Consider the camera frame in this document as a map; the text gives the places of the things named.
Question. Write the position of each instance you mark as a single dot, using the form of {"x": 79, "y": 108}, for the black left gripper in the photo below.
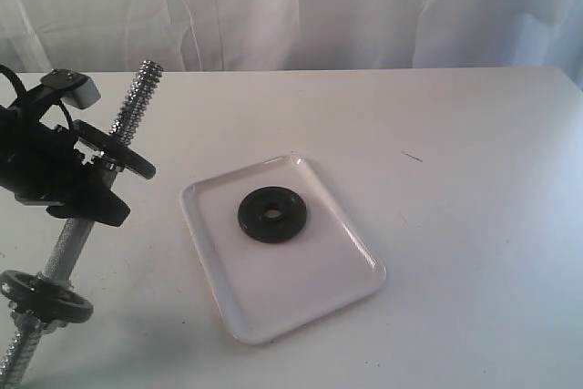
{"x": 42, "y": 167}

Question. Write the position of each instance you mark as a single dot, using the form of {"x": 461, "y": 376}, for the white rectangular plastic tray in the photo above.
{"x": 262, "y": 290}

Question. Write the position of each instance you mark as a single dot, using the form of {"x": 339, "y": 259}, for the chrome spinlock collar nut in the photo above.
{"x": 28, "y": 321}

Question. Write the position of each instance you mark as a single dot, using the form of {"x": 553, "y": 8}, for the white backdrop curtain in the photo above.
{"x": 230, "y": 35}

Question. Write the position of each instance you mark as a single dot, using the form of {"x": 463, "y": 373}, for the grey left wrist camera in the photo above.
{"x": 76, "y": 89}

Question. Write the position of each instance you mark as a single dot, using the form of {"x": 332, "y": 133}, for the chrome threaded dumbbell bar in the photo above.
{"x": 42, "y": 103}

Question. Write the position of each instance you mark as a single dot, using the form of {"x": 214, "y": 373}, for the black weight plate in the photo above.
{"x": 272, "y": 214}
{"x": 123, "y": 156}
{"x": 45, "y": 300}

